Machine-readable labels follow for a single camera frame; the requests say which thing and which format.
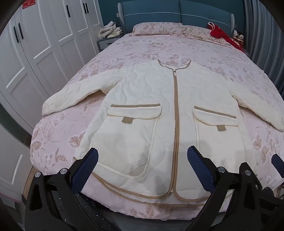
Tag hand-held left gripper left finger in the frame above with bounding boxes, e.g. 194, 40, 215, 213
24, 147, 99, 231

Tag grey-blue curtain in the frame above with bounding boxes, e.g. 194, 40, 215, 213
244, 0, 284, 87

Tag pile of beige cloths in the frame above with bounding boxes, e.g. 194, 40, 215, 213
99, 21, 123, 39

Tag small plush toys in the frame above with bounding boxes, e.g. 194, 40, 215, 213
232, 30, 244, 44

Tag red paper decoration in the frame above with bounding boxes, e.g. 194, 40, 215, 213
21, 0, 37, 9

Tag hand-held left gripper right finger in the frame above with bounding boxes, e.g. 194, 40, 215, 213
187, 146, 267, 231

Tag blue bed headboard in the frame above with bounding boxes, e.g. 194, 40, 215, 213
117, 0, 235, 34

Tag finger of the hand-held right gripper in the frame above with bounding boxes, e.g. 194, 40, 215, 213
271, 153, 284, 178

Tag pink butterfly bedspread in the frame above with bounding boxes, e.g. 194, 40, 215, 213
30, 33, 284, 220

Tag grey nightstand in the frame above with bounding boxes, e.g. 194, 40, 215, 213
98, 34, 125, 52

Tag white panelled cabinet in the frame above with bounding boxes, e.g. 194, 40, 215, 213
0, 124, 30, 196

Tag white panelled wardrobe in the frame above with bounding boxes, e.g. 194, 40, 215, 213
0, 0, 103, 143

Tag red cloth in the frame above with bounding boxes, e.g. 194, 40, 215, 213
207, 22, 244, 52

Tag cream quilted jacket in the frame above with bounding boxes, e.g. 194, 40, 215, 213
42, 59, 284, 206

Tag pink floral pillow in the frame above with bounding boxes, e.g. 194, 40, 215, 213
132, 22, 184, 36
182, 25, 233, 46

